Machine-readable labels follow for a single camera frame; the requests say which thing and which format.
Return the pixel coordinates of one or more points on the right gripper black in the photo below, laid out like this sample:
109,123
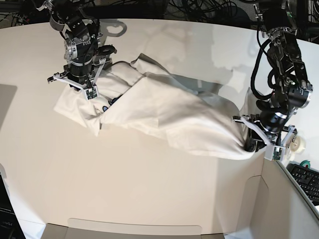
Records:
81,76

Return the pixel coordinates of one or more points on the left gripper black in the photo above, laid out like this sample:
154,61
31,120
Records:
258,137

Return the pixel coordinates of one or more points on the white t-shirt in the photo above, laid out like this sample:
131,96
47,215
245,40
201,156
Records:
144,96

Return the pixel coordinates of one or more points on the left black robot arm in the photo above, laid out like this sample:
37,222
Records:
287,79

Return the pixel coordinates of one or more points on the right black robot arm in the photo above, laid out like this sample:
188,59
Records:
84,53

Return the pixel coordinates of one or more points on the white tape dispenser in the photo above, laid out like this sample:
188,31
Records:
296,146

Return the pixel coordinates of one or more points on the green tape roll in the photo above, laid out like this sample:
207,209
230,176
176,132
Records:
305,163

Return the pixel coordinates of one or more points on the black computer keyboard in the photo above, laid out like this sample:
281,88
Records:
307,179

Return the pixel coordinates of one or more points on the beige cardboard side panel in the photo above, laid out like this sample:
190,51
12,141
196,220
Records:
274,206

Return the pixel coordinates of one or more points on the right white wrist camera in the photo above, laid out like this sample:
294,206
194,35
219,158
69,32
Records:
91,93

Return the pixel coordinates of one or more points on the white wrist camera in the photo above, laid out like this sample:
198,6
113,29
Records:
91,93
274,152

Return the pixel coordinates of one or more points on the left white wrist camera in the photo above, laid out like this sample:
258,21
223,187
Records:
274,152

